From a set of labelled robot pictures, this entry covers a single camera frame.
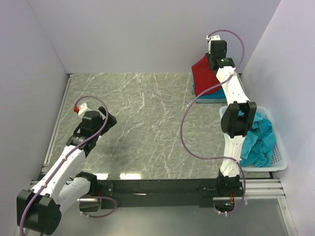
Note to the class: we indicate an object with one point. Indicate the crumpled teal t shirt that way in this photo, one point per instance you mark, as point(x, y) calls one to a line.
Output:
point(257, 148)

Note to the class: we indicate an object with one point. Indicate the folded grey-blue t shirt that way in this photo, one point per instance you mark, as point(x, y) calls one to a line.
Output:
point(203, 100)

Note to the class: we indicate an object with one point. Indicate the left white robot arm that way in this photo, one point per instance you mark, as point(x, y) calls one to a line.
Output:
point(40, 209)

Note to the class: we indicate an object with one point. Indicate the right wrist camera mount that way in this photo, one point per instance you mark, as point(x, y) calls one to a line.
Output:
point(210, 39)

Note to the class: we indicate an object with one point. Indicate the black base beam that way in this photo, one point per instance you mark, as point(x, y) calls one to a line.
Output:
point(161, 192)

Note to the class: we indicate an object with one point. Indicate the aluminium frame rail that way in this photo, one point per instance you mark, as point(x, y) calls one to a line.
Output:
point(141, 162)

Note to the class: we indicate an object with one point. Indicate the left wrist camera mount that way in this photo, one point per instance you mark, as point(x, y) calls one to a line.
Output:
point(82, 109)

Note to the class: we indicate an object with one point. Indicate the folded blue t shirt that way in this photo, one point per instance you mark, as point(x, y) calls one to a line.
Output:
point(215, 95)

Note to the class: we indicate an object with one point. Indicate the white plastic basket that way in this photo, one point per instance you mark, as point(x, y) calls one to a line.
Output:
point(279, 161)

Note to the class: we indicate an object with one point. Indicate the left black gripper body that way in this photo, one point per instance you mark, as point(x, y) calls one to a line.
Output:
point(102, 122)

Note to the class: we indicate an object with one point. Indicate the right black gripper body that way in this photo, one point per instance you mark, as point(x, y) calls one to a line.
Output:
point(209, 56)

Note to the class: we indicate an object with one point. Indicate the red t shirt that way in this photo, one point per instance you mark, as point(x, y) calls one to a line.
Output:
point(203, 77)

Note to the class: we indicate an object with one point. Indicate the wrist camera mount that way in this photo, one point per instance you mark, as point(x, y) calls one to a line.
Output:
point(210, 39)
point(82, 109)

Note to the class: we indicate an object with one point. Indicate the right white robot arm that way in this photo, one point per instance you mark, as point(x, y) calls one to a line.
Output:
point(237, 119)

